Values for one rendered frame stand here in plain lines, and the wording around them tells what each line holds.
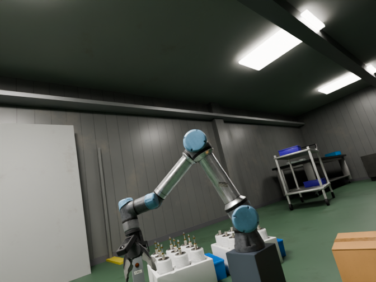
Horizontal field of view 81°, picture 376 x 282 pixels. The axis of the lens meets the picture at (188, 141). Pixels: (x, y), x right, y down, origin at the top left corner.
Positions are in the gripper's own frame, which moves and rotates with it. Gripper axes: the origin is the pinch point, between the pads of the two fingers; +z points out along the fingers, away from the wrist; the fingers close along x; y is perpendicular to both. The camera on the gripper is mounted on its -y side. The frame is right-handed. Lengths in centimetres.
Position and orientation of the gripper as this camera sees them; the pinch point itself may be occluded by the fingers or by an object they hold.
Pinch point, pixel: (140, 277)
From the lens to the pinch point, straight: 113.7
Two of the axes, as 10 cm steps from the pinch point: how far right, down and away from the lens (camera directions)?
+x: -8.9, 4.4, 1.6
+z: 3.4, 8.4, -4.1
